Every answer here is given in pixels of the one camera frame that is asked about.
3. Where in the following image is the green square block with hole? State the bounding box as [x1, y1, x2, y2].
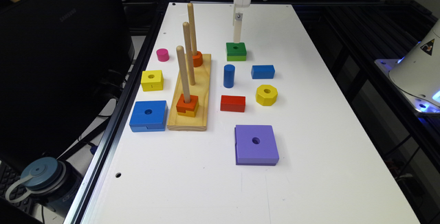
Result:
[226, 43, 247, 61]

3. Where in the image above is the black Samsung monitor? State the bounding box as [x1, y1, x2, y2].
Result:
[1, 0, 134, 171]

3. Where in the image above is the black keyboard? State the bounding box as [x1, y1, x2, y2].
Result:
[0, 161, 35, 215]

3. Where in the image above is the middle wooden peg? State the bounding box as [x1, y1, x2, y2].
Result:
[182, 22, 195, 86]

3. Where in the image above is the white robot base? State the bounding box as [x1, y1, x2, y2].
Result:
[375, 23, 439, 115]

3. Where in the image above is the orange square block on peg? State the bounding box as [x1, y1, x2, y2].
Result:
[176, 94, 199, 109]

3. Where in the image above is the wooden peg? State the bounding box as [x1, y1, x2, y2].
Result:
[182, 22, 195, 86]
[176, 45, 191, 104]
[187, 3, 197, 56]

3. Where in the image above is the blue rectangular block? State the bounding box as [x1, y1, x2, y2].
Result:
[251, 65, 275, 79]

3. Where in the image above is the pink cylinder block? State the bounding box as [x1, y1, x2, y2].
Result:
[156, 48, 170, 62]

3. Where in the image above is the red rectangular block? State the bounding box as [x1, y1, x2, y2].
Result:
[220, 96, 246, 112]

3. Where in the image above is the large blue square block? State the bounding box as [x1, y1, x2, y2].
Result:
[129, 100, 168, 132]

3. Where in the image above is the dark blue water bottle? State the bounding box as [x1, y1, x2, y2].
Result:
[5, 157, 83, 217]

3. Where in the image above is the front wooden peg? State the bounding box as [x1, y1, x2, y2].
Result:
[176, 45, 191, 104]

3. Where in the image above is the purple square block with hole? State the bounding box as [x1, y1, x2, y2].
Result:
[234, 125, 279, 166]

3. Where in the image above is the yellow square block with hole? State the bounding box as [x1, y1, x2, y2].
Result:
[140, 70, 164, 91]

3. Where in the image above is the blue cylinder block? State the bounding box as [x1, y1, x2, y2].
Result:
[223, 65, 235, 88]

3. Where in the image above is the wooden base board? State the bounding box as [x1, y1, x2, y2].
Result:
[167, 54, 211, 131]

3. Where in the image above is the orange round block on peg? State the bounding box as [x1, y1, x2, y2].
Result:
[192, 51, 204, 67]

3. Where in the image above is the rear wooden peg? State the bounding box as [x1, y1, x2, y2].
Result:
[187, 3, 197, 56]

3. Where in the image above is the yellow octagonal block with hole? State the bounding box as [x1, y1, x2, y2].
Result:
[256, 85, 278, 106]

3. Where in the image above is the yellow block under orange block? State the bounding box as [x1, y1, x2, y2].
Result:
[176, 104, 199, 117]

